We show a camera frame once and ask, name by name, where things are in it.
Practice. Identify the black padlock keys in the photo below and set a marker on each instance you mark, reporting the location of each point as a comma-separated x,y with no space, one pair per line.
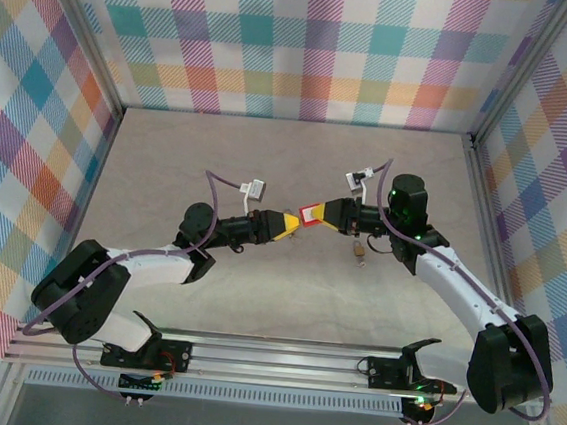
291,236

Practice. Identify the red padlock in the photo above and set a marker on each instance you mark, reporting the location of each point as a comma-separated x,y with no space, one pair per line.
308,215

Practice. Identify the brass padlock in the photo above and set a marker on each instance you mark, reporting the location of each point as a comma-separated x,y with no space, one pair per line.
358,250

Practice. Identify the brass padlock key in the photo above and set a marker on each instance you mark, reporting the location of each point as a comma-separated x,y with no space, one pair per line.
361,262

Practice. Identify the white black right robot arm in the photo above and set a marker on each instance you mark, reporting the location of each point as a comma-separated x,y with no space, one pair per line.
457,284

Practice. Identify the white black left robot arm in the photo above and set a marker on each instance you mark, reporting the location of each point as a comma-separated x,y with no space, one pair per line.
80,293

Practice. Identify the black controller board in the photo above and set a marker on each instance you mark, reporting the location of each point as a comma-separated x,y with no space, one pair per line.
139,383
417,408

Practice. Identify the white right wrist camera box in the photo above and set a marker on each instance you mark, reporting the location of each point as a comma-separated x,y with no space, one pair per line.
354,179

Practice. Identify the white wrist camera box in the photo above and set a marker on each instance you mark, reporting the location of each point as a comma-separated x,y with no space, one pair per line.
255,190
354,179

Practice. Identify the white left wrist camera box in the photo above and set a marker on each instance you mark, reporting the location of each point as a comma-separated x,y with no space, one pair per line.
255,190

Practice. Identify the aluminium side rail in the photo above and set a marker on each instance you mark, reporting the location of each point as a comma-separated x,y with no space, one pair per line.
486,202
110,138

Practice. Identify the aluminium mounting rail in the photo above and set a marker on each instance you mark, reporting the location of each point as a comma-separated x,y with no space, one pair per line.
274,362

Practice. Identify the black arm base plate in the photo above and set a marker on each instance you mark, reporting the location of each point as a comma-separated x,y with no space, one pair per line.
383,373
185,351

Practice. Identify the aluminium frame post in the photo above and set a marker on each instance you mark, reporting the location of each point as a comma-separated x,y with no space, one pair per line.
86,28
522,70

